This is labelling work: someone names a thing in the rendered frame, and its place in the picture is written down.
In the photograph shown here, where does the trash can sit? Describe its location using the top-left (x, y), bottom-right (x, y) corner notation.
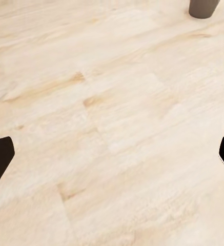
top-left (188, 0), bottom-right (220, 19)

